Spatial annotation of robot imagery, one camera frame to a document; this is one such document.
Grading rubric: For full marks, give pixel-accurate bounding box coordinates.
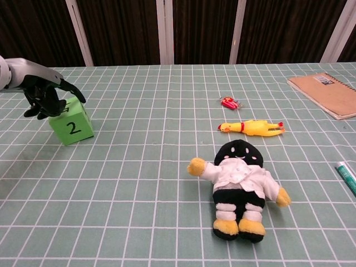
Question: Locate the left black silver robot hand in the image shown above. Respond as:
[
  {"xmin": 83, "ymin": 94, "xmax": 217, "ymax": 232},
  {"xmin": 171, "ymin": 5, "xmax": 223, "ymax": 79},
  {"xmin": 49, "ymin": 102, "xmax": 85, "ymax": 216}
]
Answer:
[{"xmin": 6, "ymin": 57, "xmax": 86, "ymax": 120}]

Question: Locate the green cube with black numbers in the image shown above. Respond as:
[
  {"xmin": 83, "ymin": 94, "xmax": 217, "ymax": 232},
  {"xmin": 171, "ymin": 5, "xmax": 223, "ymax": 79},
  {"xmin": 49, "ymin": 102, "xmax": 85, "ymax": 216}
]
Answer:
[{"xmin": 48, "ymin": 96, "xmax": 95, "ymax": 146}]

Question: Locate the green gridded cutting mat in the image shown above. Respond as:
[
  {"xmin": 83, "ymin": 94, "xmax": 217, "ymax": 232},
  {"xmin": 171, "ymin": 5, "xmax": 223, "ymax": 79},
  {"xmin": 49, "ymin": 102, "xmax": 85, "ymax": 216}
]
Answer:
[{"xmin": 0, "ymin": 62, "xmax": 356, "ymax": 267}]

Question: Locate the dark pleated curtain panel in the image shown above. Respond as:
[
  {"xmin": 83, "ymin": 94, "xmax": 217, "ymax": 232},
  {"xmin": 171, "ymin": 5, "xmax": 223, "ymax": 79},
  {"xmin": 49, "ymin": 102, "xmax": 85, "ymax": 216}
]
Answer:
[
  {"xmin": 236, "ymin": 0, "xmax": 348, "ymax": 65},
  {"xmin": 0, "ymin": 0, "xmax": 86, "ymax": 69},
  {"xmin": 76, "ymin": 0, "xmax": 161, "ymax": 67},
  {"xmin": 172, "ymin": 0, "xmax": 240, "ymax": 65},
  {"xmin": 337, "ymin": 26, "xmax": 356, "ymax": 63}
]

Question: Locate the small red wrapped toy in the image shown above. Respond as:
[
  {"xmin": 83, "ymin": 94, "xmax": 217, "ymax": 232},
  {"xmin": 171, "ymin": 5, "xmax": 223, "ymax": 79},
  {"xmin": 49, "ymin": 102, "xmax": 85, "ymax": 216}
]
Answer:
[{"xmin": 220, "ymin": 96, "xmax": 242, "ymax": 110}]

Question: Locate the yellow rubber chicken toy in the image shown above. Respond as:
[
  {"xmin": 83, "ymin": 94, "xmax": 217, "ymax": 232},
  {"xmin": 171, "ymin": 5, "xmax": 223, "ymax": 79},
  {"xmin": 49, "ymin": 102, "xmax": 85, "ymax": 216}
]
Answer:
[{"xmin": 217, "ymin": 120, "xmax": 286, "ymax": 138}]

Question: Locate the black plush doll white jacket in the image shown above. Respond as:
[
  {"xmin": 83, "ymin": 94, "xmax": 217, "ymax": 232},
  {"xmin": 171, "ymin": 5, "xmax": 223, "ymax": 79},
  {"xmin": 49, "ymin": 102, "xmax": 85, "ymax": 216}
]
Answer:
[{"xmin": 186, "ymin": 139, "xmax": 292, "ymax": 244}]

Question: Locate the brown spiral notebook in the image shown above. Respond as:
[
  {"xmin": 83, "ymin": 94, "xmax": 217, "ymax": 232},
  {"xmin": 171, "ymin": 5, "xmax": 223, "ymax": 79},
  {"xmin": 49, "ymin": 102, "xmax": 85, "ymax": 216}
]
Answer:
[{"xmin": 286, "ymin": 72, "xmax": 356, "ymax": 121}]

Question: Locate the green white marker pen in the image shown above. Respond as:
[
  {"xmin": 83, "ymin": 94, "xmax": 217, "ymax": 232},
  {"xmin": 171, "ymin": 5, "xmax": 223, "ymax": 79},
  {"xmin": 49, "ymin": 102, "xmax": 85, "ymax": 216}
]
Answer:
[{"xmin": 334, "ymin": 161, "xmax": 356, "ymax": 199}]

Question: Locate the white partition frame post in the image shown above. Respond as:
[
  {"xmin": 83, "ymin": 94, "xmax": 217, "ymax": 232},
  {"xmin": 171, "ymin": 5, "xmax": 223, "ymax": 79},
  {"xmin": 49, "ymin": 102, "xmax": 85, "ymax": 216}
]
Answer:
[
  {"xmin": 65, "ymin": 0, "xmax": 95, "ymax": 67},
  {"xmin": 229, "ymin": 0, "xmax": 249, "ymax": 65},
  {"xmin": 319, "ymin": 0, "xmax": 356, "ymax": 63},
  {"xmin": 155, "ymin": 0, "xmax": 175, "ymax": 66}
]

